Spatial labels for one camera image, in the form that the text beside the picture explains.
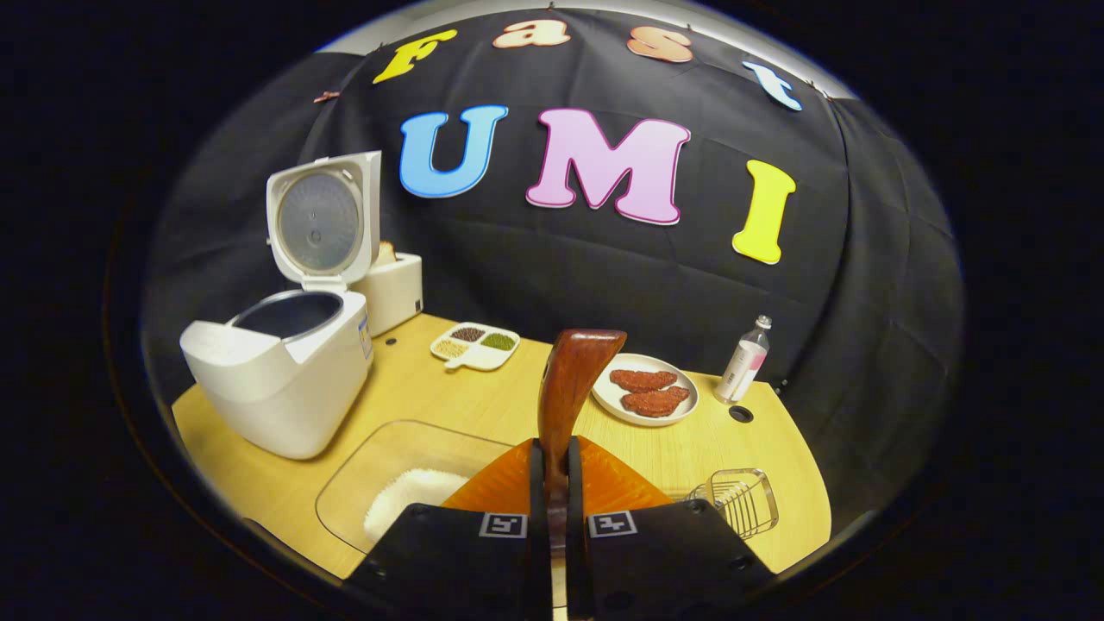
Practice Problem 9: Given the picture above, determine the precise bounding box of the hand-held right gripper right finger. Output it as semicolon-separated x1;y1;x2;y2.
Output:
565;436;777;621

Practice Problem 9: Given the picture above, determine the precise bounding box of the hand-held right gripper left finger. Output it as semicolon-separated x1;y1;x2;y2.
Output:
345;438;550;621

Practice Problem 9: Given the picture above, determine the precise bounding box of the white rice pile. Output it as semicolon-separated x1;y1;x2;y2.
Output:
363;468;471;543

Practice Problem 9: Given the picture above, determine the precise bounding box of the metal wire chopstick holder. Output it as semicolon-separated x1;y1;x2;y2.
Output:
686;468;780;540

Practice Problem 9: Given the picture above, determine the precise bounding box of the brown wooden spoon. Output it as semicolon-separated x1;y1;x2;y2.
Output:
537;329;628;561

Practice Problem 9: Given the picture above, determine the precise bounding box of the white rice cooker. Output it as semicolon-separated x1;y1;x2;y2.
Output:
179;151;383;460

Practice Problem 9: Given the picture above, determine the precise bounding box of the clear glass container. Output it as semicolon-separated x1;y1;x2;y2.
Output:
315;419;518;555

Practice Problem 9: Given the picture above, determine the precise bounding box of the brown meat slice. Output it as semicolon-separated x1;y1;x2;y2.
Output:
621;386;691;418
610;369;679;393

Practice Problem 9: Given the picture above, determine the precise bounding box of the round white plate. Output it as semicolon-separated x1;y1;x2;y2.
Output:
592;353;699;428

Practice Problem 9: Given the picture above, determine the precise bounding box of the white divided bean dish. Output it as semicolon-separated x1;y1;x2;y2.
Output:
430;322;521;373

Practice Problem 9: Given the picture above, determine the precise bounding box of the clear bottle pink label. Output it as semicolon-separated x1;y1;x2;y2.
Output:
714;315;773;405

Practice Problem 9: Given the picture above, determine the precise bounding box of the white toaster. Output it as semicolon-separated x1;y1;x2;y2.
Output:
349;252;424;337

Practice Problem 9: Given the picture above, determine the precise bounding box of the black backdrop cloth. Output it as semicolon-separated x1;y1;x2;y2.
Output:
142;9;965;527

